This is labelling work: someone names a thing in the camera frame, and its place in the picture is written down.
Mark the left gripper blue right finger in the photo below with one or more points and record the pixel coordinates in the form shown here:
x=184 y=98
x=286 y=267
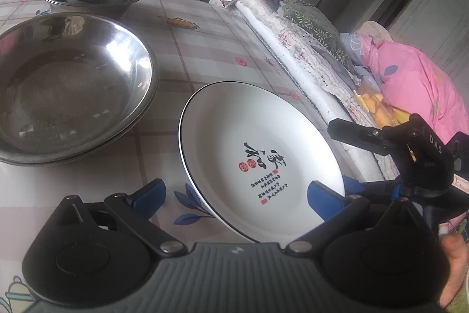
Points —
x=341 y=215

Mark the large steel bowl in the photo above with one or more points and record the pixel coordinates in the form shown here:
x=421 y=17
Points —
x=71 y=83

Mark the plaid floral tablecloth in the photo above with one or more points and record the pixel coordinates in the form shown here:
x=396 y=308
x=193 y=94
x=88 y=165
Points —
x=195 y=44

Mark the white printed ceramic plate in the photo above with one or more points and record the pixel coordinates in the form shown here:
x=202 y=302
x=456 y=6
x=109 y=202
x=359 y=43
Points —
x=251 y=156

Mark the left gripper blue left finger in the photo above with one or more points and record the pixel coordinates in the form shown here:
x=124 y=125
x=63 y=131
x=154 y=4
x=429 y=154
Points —
x=132 y=214

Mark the white quilted blanket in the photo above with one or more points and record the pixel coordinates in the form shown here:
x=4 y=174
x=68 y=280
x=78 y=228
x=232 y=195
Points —
x=309 y=66

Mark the grey green patterned pillow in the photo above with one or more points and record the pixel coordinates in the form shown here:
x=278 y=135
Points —
x=312 y=21

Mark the right hand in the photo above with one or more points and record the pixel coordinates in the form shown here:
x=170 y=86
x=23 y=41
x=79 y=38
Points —
x=456 y=251

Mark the pink floral duvet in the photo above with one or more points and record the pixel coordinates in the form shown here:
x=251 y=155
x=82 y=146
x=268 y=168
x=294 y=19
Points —
x=410 y=81

